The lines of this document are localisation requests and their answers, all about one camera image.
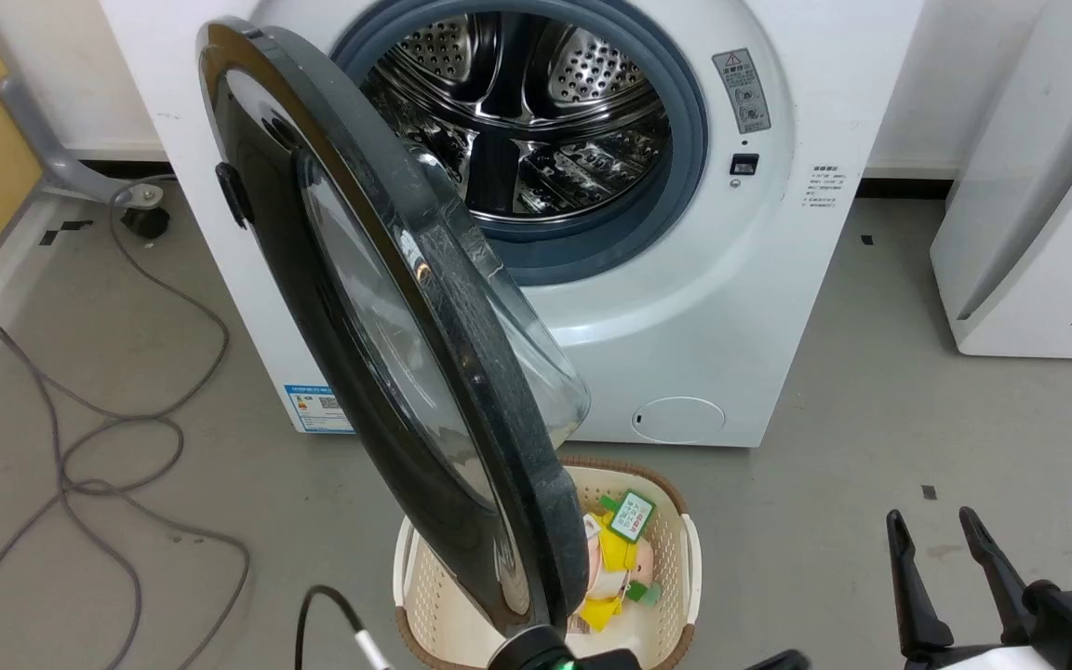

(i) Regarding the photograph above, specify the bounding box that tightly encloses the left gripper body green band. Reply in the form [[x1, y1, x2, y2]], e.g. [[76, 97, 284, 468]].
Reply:
[[558, 649, 642, 670]]

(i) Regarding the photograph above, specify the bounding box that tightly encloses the black round washing machine door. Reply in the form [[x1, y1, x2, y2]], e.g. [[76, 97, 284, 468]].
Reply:
[[196, 17, 593, 643]]

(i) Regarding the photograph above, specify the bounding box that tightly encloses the stainless steel washer drum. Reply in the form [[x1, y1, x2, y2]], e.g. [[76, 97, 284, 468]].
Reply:
[[359, 11, 672, 224]]

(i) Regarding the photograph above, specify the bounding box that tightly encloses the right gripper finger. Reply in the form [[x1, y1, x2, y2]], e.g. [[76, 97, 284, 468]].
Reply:
[[958, 506, 1058, 645], [887, 509, 955, 662]]

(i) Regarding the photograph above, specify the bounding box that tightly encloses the grey rubber door gasket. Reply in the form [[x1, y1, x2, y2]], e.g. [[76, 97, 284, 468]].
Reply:
[[331, 0, 710, 286]]

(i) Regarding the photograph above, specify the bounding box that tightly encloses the yellow and green doll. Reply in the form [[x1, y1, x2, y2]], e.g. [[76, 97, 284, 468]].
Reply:
[[566, 491, 663, 636]]

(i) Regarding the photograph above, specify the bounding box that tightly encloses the grey bent pipe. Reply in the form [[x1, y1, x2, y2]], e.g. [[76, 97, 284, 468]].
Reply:
[[0, 76, 165, 208]]

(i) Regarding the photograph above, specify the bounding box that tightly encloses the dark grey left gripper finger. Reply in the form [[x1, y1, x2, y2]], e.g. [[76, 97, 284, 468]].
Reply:
[[488, 625, 567, 670]]

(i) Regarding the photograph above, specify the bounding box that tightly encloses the blue energy label sticker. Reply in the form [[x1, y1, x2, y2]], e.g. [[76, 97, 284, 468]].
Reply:
[[283, 383, 355, 435]]

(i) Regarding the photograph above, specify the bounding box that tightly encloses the long grey floor cable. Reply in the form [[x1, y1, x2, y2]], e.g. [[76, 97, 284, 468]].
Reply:
[[0, 177, 251, 670]]

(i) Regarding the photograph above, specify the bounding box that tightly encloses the white standing appliance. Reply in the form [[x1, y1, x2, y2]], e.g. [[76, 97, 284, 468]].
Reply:
[[929, 0, 1072, 360]]

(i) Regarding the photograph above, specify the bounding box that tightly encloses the grey warning sticker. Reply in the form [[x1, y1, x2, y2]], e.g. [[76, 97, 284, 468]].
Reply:
[[712, 48, 772, 135]]

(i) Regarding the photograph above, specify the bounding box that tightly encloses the cream plastic laundry basket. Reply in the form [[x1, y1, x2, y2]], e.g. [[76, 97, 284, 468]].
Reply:
[[393, 456, 703, 670]]

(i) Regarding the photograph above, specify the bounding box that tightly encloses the black round foot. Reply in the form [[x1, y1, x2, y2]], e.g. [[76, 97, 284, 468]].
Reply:
[[122, 207, 171, 239]]

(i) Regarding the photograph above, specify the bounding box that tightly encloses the white front-load washing machine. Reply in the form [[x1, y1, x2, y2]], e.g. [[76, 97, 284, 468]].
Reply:
[[99, 0, 926, 449]]

